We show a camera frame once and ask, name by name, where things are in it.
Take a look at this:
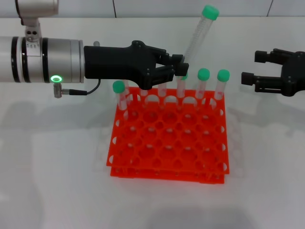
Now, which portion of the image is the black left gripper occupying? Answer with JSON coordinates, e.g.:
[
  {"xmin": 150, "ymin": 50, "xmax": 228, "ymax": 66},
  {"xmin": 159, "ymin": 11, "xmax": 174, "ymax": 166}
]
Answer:
[{"xmin": 83, "ymin": 40, "xmax": 190, "ymax": 90}]

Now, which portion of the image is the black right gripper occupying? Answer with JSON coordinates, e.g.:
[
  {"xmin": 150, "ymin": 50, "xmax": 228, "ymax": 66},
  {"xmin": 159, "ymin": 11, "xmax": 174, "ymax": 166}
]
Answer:
[{"xmin": 241, "ymin": 49, "xmax": 305, "ymax": 97}]

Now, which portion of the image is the orange test tube rack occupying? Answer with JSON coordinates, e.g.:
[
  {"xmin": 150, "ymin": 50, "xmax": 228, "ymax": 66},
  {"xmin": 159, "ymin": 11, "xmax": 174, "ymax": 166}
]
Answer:
[{"xmin": 106, "ymin": 87, "xmax": 231, "ymax": 185}]

